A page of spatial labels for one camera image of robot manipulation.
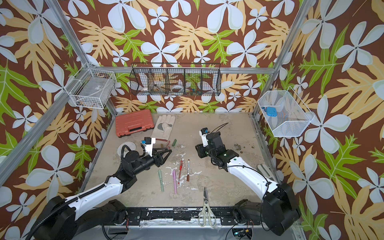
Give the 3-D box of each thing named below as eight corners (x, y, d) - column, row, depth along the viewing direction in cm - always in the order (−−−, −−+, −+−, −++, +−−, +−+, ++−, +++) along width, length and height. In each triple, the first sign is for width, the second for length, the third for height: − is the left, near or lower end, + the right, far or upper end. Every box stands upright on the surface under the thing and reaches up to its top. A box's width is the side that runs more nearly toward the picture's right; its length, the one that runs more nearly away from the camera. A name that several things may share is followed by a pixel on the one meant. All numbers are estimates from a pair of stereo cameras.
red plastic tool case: (119, 138, 106) (116, 134, 103) (117, 120, 117) (115, 116, 113) (155, 128, 112) (154, 124, 108) (151, 112, 123) (150, 108, 119)
